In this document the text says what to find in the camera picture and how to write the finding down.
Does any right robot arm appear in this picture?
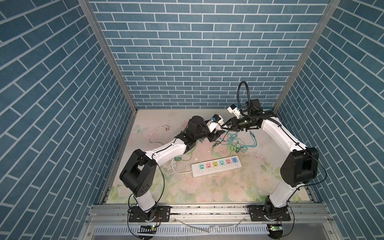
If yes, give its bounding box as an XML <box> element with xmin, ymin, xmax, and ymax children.
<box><xmin>226</xmin><ymin>105</ymin><xmax>319</xmax><ymax>221</ymax></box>

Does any white power strip cord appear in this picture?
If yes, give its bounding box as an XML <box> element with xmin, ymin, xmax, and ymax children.
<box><xmin>149</xmin><ymin>125</ymin><xmax>193</xmax><ymax>175</ymax></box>

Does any white cube charger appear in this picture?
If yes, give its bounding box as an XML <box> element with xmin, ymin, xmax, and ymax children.
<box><xmin>207</xmin><ymin>120</ymin><xmax>224</xmax><ymax>133</ymax></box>

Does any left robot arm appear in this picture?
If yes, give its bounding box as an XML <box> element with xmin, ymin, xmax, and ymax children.
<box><xmin>120</xmin><ymin>114</ymin><xmax>225</xmax><ymax>221</ymax></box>

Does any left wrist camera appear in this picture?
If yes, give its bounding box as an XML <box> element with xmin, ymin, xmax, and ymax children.
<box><xmin>211</xmin><ymin>114</ymin><xmax>223</xmax><ymax>123</ymax></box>

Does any white multicolour power strip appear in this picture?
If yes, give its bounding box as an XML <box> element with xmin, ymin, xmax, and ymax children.
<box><xmin>191</xmin><ymin>156</ymin><xmax>242</xmax><ymax>178</ymax></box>

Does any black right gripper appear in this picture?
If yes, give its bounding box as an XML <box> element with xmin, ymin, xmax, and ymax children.
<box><xmin>220</xmin><ymin>116</ymin><xmax>255</xmax><ymax>132</ymax></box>

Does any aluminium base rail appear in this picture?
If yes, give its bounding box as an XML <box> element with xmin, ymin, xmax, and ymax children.
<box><xmin>80</xmin><ymin>202</ymin><xmax>342</xmax><ymax>240</ymax></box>

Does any light green multi-head cable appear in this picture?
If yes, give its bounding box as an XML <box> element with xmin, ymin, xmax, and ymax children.
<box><xmin>175</xmin><ymin>140</ymin><xmax>199</xmax><ymax>161</ymax></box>

